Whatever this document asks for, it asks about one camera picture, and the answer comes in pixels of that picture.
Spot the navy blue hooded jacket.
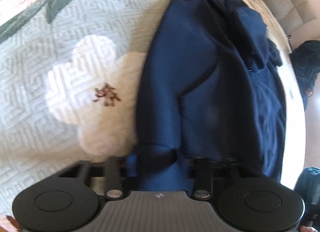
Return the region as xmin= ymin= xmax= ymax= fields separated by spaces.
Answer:
xmin=133 ymin=0 xmax=286 ymax=191

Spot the floral quilted bedspread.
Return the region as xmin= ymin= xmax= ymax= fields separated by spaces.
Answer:
xmin=0 ymin=0 xmax=288 ymax=225

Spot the boy in dark pajamas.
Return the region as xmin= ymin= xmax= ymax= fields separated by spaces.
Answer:
xmin=290 ymin=40 xmax=320 ymax=111

